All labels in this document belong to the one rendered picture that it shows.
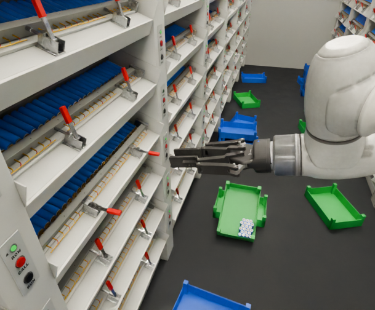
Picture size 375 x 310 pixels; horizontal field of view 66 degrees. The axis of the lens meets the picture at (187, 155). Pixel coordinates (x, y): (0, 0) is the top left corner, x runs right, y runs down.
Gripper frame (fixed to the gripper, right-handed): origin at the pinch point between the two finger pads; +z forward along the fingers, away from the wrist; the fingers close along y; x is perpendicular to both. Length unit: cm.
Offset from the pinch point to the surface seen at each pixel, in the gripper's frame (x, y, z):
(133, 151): -5.6, 13.4, 22.8
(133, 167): -8.3, 8.4, 21.3
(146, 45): 22.4, 30.4, 17.0
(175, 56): 13, 57, 18
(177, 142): -27, 56, 26
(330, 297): -97, 32, -40
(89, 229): -8.6, -17.0, 21.0
